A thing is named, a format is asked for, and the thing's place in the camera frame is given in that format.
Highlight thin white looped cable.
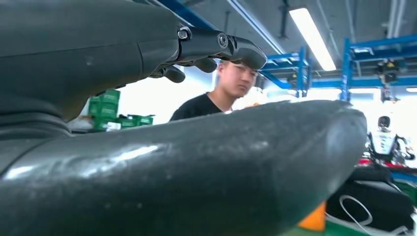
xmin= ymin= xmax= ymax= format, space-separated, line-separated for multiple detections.
xmin=327 ymin=195 xmax=411 ymax=236

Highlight blue metal shelving rack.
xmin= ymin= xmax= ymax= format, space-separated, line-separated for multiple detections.
xmin=259 ymin=34 xmax=417 ymax=102

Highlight ceiling light strip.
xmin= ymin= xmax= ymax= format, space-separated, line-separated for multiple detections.
xmin=288 ymin=7 xmax=337 ymax=72

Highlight black carrying bag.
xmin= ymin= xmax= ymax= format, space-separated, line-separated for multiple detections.
xmin=326 ymin=165 xmax=417 ymax=233

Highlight person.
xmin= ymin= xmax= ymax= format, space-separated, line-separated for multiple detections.
xmin=169 ymin=60 xmax=260 ymax=122

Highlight white black humanoid robot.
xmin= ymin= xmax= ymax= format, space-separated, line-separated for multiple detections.
xmin=366 ymin=115 xmax=416 ymax=165

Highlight green plastic crate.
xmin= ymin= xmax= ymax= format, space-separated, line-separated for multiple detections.
xmin=117 ymin=114 xmax=155 ymax=129
xmin=89 ymin=88 xmax=121 ymax=105
xmin=88 ymin=101 xmax=119 ymax=119

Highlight orange plastic bottle clear cap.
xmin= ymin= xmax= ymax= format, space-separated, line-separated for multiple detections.
xmin=297 ymin=201 xmax=328 ymax=233

